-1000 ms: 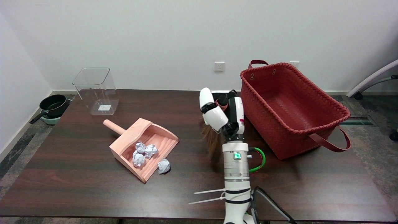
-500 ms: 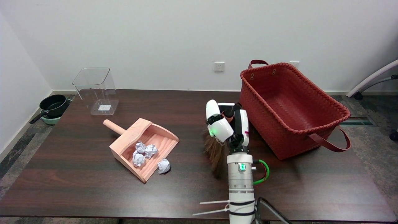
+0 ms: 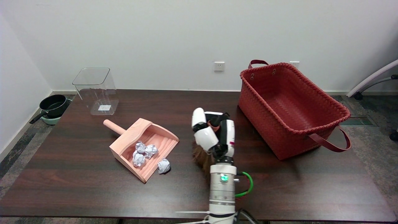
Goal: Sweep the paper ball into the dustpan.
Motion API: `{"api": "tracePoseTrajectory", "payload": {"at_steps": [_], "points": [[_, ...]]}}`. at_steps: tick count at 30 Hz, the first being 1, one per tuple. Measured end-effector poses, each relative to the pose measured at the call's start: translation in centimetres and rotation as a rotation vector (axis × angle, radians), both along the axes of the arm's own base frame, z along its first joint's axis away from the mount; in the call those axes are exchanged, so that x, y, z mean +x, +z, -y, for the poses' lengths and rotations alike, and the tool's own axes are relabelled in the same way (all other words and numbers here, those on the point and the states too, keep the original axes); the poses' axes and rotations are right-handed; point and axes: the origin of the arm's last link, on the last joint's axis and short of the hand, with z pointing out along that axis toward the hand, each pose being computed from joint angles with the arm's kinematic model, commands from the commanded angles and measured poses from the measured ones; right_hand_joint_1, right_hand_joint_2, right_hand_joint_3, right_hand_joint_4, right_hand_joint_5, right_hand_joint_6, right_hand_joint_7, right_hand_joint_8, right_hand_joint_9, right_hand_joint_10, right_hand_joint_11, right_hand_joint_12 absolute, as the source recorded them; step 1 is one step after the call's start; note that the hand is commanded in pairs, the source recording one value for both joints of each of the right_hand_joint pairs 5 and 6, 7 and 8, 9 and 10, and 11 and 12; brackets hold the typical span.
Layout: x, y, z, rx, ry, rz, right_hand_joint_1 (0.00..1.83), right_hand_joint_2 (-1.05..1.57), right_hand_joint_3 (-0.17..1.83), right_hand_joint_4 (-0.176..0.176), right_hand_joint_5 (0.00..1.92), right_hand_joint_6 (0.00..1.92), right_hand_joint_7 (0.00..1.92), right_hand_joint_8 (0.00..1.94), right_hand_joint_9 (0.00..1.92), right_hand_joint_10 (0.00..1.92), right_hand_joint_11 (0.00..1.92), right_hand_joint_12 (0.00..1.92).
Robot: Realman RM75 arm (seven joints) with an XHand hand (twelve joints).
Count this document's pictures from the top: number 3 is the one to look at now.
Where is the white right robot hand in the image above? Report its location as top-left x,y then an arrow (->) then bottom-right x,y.
192,108 -> 235,164

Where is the brown straw hand broom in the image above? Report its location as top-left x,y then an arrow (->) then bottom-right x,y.
192,121 -> 221,175

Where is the wooden dustpan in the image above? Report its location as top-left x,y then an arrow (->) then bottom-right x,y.
103,118 -> 180,183

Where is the red woven basket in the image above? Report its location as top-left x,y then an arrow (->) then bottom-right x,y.
238,59 -> 352,161

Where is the clear plastic container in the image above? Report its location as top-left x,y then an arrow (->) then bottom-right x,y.
72,68 -> 119,116

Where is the floor vent grille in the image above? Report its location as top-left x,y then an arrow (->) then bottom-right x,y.
338,117 -> 373,126

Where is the black frying pan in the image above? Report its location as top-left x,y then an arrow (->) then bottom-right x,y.
30,94 -> 69,124

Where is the teal pot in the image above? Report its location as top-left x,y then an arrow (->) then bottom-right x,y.
41,99 -> 72,125

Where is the green robot cable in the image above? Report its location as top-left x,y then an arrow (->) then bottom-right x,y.
235,172 -> 254,199

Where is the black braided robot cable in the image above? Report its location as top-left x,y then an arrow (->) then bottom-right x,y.
235,209 -> 260,224

